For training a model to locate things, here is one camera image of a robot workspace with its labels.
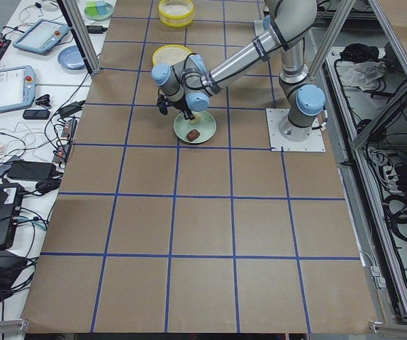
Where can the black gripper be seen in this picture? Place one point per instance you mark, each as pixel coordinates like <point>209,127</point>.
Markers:
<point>182,107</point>

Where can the white steamed bun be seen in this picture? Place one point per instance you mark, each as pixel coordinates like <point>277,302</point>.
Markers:
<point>196,119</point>

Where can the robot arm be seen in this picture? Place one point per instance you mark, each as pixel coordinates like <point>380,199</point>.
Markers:
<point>188,85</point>

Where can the yellow steamer basket centre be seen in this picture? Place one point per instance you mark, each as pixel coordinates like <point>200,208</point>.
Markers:
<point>170,54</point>

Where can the brown steamed bun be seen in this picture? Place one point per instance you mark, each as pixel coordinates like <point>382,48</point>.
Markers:
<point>192,135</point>

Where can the light green plate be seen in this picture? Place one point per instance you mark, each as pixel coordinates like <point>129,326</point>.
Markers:
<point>207,127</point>

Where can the black power adapter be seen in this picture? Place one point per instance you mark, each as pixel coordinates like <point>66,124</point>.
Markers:
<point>96,29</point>

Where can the blue plate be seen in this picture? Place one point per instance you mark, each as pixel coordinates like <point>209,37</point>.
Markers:
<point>70,58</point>

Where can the green bowl with sponges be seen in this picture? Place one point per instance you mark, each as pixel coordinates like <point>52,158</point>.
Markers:
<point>98,10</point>

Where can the teach pendant far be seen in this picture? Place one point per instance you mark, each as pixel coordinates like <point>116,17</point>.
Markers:
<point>42,37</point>

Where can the teach pendant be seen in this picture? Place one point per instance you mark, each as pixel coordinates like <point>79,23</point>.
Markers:
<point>17,88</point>
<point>42,37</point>

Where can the teach pendant near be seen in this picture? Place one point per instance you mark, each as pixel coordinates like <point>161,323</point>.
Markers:
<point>17,88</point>

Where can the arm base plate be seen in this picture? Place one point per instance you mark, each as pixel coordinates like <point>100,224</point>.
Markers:
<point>285,137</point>

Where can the aluminium frame post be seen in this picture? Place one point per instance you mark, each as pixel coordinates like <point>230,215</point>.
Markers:
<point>75,22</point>

